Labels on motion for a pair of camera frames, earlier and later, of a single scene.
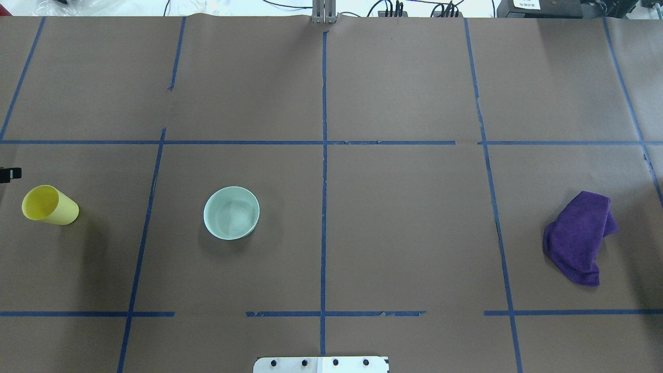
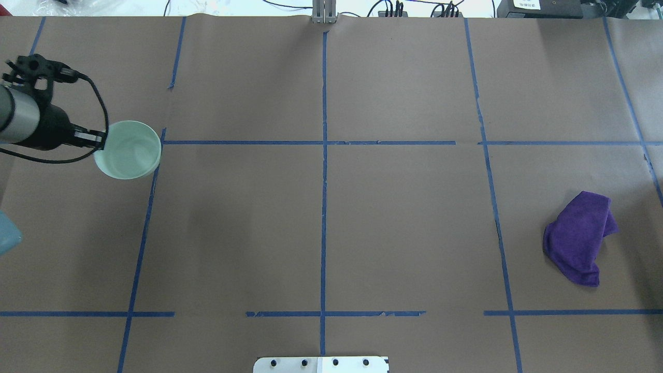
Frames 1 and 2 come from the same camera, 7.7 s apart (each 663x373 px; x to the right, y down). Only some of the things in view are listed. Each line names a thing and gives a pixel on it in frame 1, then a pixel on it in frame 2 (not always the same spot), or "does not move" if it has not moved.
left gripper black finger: x=6 y=174 → x=37 y=75
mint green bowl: x=231 y=213 → x=132 y=150
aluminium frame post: x=324 y=11 does not move
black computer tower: x=541 y=9 does not move
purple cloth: x=572 y=242 does not move
